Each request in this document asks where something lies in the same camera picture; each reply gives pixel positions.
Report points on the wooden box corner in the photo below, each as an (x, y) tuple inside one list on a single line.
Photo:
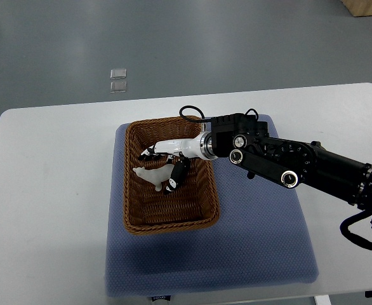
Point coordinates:
[(359, 8)]

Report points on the brown wicker basket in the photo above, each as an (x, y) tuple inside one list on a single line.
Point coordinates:
[(194, 205)]

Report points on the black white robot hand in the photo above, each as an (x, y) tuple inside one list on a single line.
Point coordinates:
[(179, 152)]

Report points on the white toy polar bear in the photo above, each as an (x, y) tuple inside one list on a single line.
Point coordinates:
[(155, 176)]

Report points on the blue-grey padded mat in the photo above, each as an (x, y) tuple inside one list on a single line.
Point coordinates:
[(260, 239)]

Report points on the black mat label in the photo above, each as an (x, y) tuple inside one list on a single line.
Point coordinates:
[(161, 298)]

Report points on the upper silver floor plate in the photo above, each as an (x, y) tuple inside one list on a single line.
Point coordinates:
[(118, 73)]

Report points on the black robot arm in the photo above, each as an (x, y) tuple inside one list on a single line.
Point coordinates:
[(245, 141)]

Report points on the lower silver floor plate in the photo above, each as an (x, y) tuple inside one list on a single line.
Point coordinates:
[(118, 86)]

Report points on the silver floor plate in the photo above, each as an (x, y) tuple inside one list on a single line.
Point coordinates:
[(118, 73), (118, 86)]

